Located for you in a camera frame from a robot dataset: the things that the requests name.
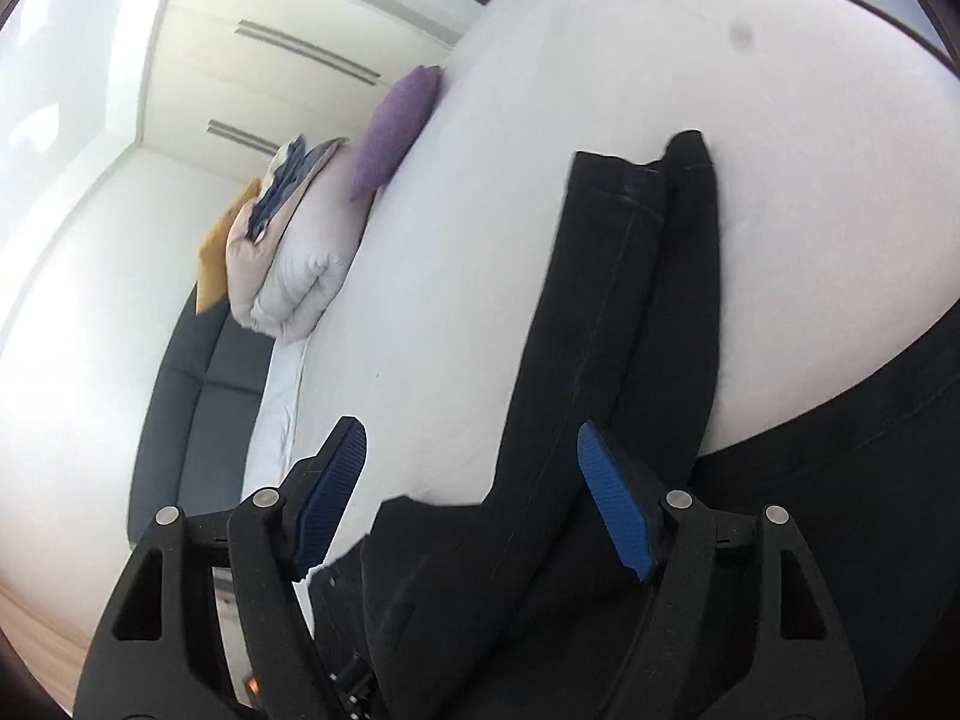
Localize black embroidered jeans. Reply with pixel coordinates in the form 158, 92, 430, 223
311, 130, 958, 718

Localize folded blue grey cloth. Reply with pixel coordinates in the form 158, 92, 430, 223
245, 135, 348, 242

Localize white bed mattress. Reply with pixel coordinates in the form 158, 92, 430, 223
244, 0, 958, 502

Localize dark grey headboard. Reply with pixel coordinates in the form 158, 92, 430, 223
127, 296, 274, 543

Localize mustard yellow pillow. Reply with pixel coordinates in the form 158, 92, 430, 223
195, 177, 260, 314

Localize white wardrobe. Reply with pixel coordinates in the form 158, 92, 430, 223
142, 0, 482, 181

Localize folded beige duvet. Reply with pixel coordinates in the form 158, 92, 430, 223
226, 143, 373, 343

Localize purple cushion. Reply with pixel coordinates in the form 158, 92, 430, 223
350, 65, 443, 200

